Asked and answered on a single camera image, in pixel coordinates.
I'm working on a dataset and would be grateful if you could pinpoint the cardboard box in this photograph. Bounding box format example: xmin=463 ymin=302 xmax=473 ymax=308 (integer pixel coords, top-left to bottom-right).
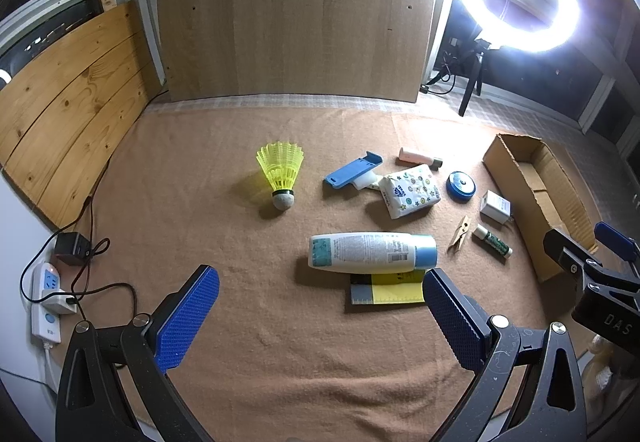
xmin=483 ymin=133 xmax=597 ymax=283

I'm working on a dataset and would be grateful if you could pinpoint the black cable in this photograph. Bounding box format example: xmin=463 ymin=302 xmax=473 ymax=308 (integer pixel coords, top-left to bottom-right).
xmin=18 ymin=156 xmax=139 ymax=323

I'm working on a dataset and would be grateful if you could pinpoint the light wooden board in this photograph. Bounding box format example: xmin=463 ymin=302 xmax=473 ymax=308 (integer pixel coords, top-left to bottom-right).
xmin=157 ymin=0 xmax=435 ymax=102

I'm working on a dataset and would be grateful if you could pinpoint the black power adapter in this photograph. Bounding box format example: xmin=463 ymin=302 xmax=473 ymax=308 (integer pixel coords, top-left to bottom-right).
xmin=53 ymin=232 xmax=91 ymax=267

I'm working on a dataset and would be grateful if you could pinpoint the gloved right hand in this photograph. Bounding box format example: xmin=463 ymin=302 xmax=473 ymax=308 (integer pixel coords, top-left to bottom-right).
xmin=582 ymin=335 xmax=634 ymax=400

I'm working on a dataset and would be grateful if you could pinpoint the pink cosmetic bottle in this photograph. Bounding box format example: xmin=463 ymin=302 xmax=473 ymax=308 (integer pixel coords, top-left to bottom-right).
xmin=398 ymin=147 xmax=442 ymax=171

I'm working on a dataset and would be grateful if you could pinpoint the patterned tissue pack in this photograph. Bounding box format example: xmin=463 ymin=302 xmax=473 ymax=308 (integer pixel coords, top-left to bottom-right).
xmin=378 ymin=165 xmax=440 ymax=219

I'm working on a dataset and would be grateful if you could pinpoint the pine wooden panel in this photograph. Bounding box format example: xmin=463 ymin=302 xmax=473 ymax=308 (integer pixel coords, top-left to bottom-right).
xmin=1 ymin=0 xmax=160 ymax=227

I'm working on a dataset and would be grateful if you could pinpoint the white power strip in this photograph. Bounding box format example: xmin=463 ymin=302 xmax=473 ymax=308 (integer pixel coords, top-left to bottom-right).
xmin=30 ymin=262 xmax=78 ymax=344

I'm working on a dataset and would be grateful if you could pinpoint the yellow badminton shuttlecock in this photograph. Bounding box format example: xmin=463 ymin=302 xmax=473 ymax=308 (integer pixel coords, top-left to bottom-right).
xmin=256 ymin=141 xmax=304 ymax=211

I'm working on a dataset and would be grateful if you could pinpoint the white blue lotion bottle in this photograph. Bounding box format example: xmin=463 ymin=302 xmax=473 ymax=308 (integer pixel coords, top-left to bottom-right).
xmin=308 ymin=232 xmax=438 ymax=274

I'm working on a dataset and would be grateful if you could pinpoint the wooden clothespin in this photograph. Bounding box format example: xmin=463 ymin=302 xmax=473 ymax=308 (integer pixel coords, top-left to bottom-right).
xmin=447 ymin=216 xmax=471 ymax=253

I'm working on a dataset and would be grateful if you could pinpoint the green white glue stick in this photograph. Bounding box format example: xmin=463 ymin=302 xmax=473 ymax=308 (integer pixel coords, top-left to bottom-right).
xmin=473 ymin=225 xmax=513 ymax=259

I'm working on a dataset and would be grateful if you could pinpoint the white power adapter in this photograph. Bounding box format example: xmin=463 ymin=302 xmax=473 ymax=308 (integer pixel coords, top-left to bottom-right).
xmin=480 ymin=190 xmax=512 ymax=225

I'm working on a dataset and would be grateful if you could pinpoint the black tripod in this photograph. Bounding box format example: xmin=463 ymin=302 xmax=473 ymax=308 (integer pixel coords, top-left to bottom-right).
xmin=420 ymin=38 xmax=490 ymax=117

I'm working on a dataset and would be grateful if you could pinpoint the yellow black notebook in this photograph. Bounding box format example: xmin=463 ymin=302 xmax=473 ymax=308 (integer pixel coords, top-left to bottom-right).
xmin=350 ymin=270 xmax=425 ymax=306

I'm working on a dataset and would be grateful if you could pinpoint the blue round tin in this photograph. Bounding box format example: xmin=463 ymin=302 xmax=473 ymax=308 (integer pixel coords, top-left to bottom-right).
xmin=446 ymin=170 xmax=476 ymax=203

